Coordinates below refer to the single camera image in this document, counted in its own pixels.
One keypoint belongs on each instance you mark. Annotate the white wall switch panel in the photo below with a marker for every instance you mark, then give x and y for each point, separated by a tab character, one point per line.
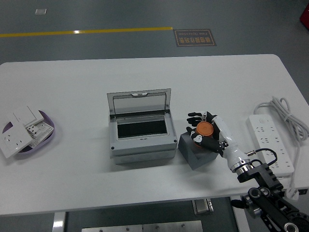
24	114

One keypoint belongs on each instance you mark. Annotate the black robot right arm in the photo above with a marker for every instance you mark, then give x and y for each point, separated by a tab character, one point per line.
263	174

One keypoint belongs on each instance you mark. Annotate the grey electrical box clear lid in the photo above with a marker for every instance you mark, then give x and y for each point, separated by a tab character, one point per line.
144	151

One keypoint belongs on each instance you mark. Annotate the white perforated socket plate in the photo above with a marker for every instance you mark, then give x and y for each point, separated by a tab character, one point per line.
46	128

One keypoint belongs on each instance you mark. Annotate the grey metal table bracket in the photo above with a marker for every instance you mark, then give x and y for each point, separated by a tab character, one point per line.
202	206

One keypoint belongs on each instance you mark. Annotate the white power plug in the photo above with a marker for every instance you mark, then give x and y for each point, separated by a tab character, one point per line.
292	194

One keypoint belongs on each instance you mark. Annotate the white table leg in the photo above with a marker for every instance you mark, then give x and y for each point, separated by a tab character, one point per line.
58	222
237	221

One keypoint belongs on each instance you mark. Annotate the small metal floor plate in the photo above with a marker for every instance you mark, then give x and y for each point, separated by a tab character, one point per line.
40	11

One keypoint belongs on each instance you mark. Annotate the red object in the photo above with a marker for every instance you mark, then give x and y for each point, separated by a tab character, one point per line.
304	17

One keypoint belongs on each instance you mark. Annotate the white wall socket panel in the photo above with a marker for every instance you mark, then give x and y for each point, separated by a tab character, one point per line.
14	142

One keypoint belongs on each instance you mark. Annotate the white and black robot right hand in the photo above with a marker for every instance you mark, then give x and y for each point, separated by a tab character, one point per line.
231	147

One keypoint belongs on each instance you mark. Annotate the orange cylinder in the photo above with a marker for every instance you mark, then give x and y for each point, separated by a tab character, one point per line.
205	129

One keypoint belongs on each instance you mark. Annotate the purple tray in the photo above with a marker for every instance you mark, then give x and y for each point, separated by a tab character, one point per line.
46	145

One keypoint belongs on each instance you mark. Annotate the grey cube with round hole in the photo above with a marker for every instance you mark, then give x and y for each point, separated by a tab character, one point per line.
190	157

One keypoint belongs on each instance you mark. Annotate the metal base plate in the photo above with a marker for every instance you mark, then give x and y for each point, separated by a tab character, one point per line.
142	227

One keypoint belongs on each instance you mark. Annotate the small white socket module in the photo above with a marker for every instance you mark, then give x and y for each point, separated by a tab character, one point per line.
33	130

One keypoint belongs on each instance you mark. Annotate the brown floor sign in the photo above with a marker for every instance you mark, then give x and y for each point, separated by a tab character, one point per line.
195	38

